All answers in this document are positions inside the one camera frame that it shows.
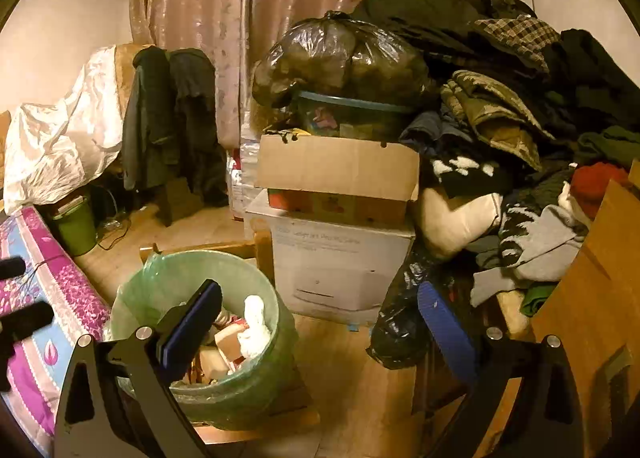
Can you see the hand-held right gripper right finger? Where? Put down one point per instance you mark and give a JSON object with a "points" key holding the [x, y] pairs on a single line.
{"points": [[447, 333]]}

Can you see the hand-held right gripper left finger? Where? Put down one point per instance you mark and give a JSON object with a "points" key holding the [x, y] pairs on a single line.
{"points": [[192, 333]]}

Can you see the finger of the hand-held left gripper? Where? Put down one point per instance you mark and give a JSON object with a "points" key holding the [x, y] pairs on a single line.
{"points": [[12, 268], [25, 322]]}

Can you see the beige wooden cube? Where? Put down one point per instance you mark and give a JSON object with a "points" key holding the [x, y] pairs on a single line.
{"points": [[227, 340]]}

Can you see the small red box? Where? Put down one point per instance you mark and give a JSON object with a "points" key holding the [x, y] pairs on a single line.
{"points": [[239, 323]]}

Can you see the white tissue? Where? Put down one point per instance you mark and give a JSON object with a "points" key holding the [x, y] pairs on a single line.
{"points": [[255, 323]]}

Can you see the bin with green liner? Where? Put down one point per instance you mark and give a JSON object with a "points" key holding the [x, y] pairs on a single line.
{"points": [[260, 388]]}

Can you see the crumpled black plastic bag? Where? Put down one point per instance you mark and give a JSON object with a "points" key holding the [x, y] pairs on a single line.
{"points": [[400, 328]]}

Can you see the striped floral bedsheet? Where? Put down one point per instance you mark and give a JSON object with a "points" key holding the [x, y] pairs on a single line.
{"points": [[60, 288]]}

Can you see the small green bucket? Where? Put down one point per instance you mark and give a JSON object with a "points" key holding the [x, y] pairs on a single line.
{"points": [[75, 233]]}

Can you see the cream pillow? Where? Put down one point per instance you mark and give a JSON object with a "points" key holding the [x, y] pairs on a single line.
{"points": [[455, 223]]}

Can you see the large white box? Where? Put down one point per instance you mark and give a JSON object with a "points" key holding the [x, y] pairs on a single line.
{"points": [[340, 263]]}

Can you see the grey garment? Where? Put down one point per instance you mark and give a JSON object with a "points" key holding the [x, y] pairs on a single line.
{"points": [[545, 243]]}

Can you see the white satin cloth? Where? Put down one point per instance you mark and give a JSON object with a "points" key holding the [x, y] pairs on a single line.
{"points": [[60, 138]]}

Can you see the wooden board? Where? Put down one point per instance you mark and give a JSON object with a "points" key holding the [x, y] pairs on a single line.
{"points": [[590, 298]]}

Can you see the plastic wrapped bottle pack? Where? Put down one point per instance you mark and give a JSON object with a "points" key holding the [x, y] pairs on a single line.
{"points": [[240, 183]]}

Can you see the colourful printed box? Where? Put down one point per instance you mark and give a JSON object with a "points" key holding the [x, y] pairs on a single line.
{"points": [[340, 208]]}

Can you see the black white patterned sweater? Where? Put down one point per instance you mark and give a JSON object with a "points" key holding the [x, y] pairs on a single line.
{"points": [[465, 168]]}

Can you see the brown cardboard box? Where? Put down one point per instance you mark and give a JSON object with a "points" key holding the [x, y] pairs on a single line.
{"points": [[335, 168]]}

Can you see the dark green jacket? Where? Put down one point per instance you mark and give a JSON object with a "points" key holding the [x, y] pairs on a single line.
{"points": [[150, 123]]}

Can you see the dark grey jacket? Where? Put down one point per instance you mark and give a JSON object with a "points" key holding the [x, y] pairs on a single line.
{"points": [[200, 123]]}

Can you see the red garment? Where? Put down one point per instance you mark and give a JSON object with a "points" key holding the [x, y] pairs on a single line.
{"points": [[595, 183]]}

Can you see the camouflage jacket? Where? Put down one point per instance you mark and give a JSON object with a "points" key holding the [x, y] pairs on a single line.
{"points": [[490, 103]]}

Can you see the orange chair cover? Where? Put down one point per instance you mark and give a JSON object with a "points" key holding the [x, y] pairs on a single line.
{"points": [[125, 60]]}

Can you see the blue rimmed basin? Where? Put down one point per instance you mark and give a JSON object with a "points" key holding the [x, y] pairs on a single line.
{"points": [[350, 113]]}

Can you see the green garment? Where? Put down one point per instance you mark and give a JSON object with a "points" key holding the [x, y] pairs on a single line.
{"points": [[612, 143]]}

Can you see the black coat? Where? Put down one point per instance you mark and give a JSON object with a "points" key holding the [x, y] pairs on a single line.
{"points": [[600, 78]]}

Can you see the large stuffed black bag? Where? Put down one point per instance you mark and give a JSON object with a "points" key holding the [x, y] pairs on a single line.
{"points": [[340, 53]]}

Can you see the plaid jacket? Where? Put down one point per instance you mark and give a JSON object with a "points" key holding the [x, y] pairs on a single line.
{"points": [[520, 33]]}

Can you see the pink patterned curtain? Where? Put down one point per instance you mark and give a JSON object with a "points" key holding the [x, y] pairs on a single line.
{"points": [[225, 13]]}

